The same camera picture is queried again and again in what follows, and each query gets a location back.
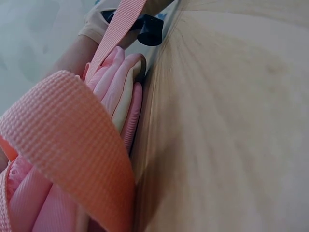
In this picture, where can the person's right forearm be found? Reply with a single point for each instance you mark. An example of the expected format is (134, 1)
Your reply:
(72, 55)

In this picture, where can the black plastic clamp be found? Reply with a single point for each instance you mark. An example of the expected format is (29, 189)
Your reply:
(150, 31)

